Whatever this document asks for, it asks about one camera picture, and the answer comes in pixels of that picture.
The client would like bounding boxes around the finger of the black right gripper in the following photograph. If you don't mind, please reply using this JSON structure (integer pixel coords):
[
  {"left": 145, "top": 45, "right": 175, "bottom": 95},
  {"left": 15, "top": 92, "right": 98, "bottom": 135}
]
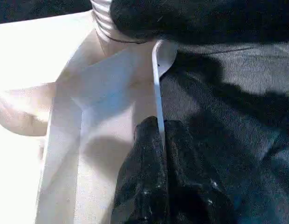
[{"left": 110, "top": 0, "right": 252, "bottom": 45}]

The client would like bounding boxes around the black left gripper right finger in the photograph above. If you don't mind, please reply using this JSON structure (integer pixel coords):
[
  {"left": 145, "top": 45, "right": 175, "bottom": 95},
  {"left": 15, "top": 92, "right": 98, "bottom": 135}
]
[{"left": 163, "top": 119, "right": 237, "bottom": 224}]

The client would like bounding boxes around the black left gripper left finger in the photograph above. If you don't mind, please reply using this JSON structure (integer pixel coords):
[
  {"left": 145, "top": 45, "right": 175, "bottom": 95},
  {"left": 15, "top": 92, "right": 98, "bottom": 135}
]
[{"left": 111, "top": 115, "right": 170, "bottom": 224}]

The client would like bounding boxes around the white plastic table leg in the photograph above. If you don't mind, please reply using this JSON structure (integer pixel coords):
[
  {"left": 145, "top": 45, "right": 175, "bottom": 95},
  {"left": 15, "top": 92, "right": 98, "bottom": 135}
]
[{"left": 90, "top": 0, "right": 118, "bottom": 32}]

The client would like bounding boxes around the white plastic table top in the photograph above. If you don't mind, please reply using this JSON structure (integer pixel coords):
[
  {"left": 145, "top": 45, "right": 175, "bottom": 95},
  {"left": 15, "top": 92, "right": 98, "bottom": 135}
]
[{"left": 0, "top": 11, "right": 180, "bottom": 224}]

